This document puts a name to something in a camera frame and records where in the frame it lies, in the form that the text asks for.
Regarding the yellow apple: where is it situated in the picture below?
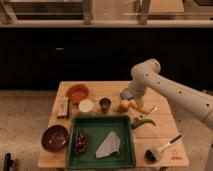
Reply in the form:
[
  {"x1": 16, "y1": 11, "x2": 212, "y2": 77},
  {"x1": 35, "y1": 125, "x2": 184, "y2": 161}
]
[{"x1": 119, "y1": 100, "x2": 130, "y2": 112}]

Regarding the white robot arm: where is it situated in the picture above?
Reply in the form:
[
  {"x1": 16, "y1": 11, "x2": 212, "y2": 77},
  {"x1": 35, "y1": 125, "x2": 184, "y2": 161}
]
[{"x1": 128, "y1": 59, "x2": 213, "y2": 133}]

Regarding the green plastic tray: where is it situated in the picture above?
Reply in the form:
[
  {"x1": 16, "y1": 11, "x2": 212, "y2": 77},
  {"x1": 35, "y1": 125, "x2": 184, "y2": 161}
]
[{"x1": 66, "y1": 115, "x2": 136, "y2": 170}]

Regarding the dark metal cup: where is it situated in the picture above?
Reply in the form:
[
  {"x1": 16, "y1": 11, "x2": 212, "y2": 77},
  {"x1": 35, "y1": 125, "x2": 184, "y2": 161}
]
[{"x1": 99, "y1": 98, "x2": 111, "y2": 114}]

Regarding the blue sponge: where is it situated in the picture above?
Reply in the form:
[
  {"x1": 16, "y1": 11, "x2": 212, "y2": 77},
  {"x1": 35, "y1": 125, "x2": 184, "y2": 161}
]
[{"x1": 120, "y1": 89, "x2": 134, "y2": 100}]

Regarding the white round lid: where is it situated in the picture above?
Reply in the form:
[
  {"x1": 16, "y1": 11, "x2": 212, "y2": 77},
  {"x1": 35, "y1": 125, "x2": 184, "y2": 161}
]
[{"x1": 79, "y1": 99, "x2": 94, "y2": 113}]

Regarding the orange plate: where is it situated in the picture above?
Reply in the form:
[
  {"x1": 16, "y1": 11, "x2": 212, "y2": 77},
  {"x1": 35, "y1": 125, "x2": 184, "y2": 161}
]
[{"x1": 66, "y1": 84, "x2": 89, "y2": 104}]

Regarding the wooden rectangular block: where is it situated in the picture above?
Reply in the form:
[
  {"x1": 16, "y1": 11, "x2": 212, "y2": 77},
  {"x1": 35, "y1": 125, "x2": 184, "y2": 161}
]
[{"x1": 57, "y1": 97, "x2": 69, "y2": 119}]

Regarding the green chili pepper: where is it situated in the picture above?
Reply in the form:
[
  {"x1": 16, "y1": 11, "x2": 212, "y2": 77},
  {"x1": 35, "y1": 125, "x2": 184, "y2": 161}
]
[{"x1": 131, "y1": 119, "x2": 156, "y2": 129}]

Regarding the grey folded cloth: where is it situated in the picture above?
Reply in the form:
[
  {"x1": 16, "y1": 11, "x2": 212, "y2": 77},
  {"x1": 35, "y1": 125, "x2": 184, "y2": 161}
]
[{"x1": 95, "y1": 131, "x2": 121, "y2": 159}]

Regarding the bunch of dark grapes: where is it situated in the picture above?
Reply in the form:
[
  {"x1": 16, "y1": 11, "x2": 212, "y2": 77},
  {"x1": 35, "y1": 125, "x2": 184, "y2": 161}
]
[{"x1": 74, "y1": 131, "x2": 89, "y2": 156}]

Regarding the dark red bowl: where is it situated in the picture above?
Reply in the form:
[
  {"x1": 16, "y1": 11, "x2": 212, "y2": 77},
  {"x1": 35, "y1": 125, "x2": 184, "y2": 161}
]
[{"x1": 41, "y1": 125, "x2": 69, "y2": 152}]

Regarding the wooden table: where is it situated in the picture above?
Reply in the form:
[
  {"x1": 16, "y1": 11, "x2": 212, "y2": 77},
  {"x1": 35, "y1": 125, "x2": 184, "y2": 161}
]
[{"x1": 48, "y1": 81, "x2": 189, "y2": 169}]

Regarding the black object on floor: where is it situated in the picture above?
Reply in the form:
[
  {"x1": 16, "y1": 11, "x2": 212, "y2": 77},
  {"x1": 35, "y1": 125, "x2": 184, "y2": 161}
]
[{"x1": 3, "y1": 153, "x2": 15, "y2": 171}]

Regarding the white handled dish brush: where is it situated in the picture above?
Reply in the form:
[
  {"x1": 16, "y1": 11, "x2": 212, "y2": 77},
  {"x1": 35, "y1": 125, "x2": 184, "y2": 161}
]
[{"x1": 145, "y1": 134, "x2": 183, "y2": 163}]

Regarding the wooden shelf frame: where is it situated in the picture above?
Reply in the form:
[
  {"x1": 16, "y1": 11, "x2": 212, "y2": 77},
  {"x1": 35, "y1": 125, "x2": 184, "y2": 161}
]
[{"x1": 0, "y1": 0, "x2": 213, "y2": 28}]

